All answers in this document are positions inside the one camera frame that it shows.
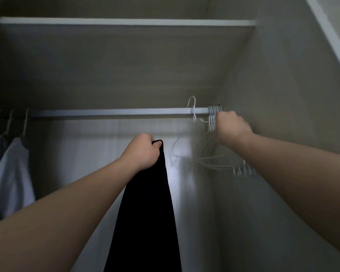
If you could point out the person's left hand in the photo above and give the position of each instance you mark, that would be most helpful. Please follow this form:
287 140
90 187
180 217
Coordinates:
139 153

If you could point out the person's right hand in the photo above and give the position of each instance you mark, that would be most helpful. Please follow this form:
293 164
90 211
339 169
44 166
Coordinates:
232 128

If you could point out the black garment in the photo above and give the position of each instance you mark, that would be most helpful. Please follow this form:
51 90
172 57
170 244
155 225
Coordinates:
144 223

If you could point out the grey two-tone jacket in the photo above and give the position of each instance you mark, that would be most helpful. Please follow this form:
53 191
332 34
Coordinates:
11 184

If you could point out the person's left forearm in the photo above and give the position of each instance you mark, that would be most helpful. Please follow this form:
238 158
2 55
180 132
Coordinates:
51 223

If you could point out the person's right forearm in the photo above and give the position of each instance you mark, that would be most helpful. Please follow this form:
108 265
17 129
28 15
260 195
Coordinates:
300 178

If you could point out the bunch of white hangers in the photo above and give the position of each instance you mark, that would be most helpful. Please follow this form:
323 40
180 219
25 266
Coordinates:
214 117

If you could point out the closet rod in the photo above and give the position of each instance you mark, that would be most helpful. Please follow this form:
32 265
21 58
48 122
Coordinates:
113 112

